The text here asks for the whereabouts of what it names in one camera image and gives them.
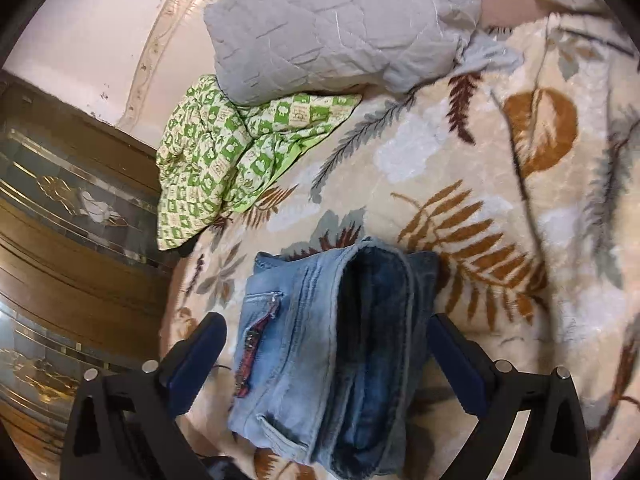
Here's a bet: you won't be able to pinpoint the blue denim pants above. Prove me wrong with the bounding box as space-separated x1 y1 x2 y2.
227 237 441 480

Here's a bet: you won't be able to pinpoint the green patterned cloth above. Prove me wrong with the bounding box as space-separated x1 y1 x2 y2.
155 74 363 252

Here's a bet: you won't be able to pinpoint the grey quilted pillow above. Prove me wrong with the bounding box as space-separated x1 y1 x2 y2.
202 0 524 107

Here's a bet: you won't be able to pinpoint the brown wooden wardrobe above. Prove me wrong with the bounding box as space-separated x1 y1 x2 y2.
0 70 183 480

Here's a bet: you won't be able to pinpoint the cream leaf-print blanket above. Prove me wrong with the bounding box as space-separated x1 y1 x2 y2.
157 10 640 480

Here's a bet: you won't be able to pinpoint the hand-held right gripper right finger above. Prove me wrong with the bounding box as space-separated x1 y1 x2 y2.
427 312 593 480

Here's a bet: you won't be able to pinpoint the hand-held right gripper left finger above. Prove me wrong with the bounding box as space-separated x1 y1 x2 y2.
59 311 228 480

